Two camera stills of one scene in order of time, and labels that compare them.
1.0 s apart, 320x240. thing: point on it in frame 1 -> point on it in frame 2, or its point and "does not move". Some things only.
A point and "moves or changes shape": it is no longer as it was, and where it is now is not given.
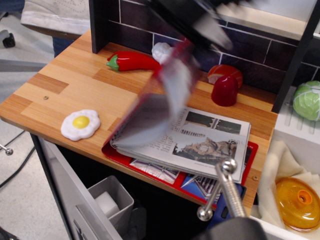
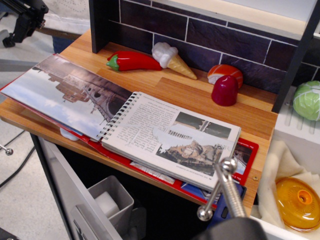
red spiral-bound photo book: x=181 y=147 moves or changes shape
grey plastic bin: x=116 y=203 does not move
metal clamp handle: x=224 y=169 does not move
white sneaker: x=67 y=18 does not move
